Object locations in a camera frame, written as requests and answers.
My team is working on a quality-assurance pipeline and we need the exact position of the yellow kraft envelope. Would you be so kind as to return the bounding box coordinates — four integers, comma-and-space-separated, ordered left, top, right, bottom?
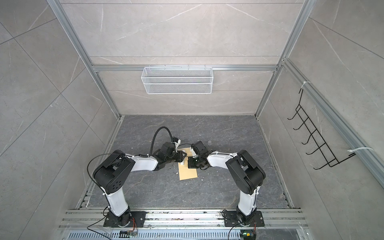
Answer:
179, 146, 198, 181

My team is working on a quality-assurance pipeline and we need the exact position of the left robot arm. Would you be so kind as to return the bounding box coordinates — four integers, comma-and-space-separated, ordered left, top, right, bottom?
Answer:
92, 142, 187, 218

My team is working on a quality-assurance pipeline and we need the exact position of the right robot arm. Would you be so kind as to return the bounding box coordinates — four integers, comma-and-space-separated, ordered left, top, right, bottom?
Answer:
189, 141, 266, 223

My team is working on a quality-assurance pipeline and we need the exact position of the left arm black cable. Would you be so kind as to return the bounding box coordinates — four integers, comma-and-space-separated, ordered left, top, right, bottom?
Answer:
86, 126, 175, 188

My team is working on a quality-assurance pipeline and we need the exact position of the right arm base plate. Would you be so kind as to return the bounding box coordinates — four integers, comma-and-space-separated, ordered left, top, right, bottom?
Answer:
221, 210, 265, 227

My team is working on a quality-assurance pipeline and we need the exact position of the white wire mesh basket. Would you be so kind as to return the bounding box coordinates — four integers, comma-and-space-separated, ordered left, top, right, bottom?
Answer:
141, 67, 214, 95

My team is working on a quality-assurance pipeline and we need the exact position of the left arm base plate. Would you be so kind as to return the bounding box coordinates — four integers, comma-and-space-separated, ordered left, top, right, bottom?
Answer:
103, 211, 147, 228

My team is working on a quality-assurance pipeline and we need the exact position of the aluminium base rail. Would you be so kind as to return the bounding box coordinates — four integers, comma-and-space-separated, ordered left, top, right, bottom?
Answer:
55, 208, 313, 240

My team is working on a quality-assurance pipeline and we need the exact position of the black wire hook rack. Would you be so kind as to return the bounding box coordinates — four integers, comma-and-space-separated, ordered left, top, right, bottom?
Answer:
287, 89, 356, 170

